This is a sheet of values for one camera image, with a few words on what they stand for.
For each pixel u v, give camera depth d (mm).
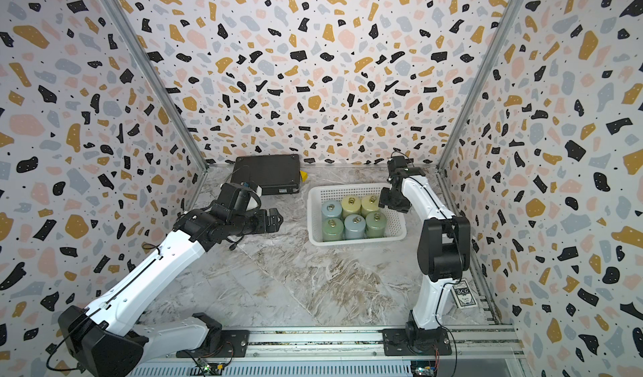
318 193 1010
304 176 1158
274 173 1159
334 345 752
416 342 669
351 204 971
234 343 739
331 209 948
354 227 904
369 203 975
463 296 813
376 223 922
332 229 900
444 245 507
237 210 580
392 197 810
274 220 687
